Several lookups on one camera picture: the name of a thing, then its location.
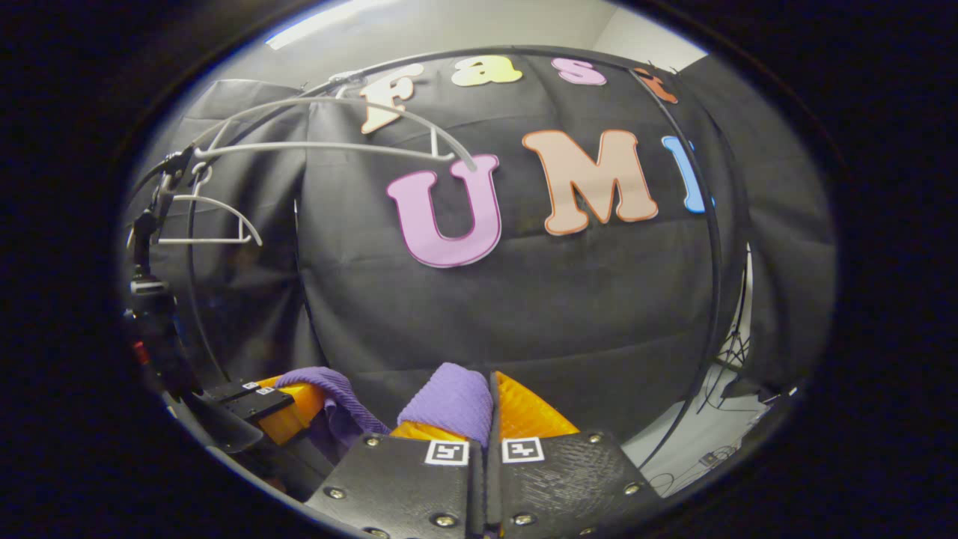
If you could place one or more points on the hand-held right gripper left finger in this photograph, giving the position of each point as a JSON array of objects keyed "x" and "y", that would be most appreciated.
[{"x": 404, "y": 486}]

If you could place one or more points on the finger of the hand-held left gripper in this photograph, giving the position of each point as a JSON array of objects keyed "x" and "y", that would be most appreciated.
[
  {"x": 232, "y": 388},
  {"x": 296, "y": 408}
]

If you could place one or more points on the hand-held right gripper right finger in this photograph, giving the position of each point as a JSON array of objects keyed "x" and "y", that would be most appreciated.
[{"x": 569, "y": 479}]

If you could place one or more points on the black metal clothes rack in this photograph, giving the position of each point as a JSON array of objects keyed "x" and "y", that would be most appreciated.
[{"x": 716, "y": 254}]

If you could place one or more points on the black tripod stand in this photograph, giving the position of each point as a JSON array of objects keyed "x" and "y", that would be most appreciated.
[{"x": 737, "y": 352}]

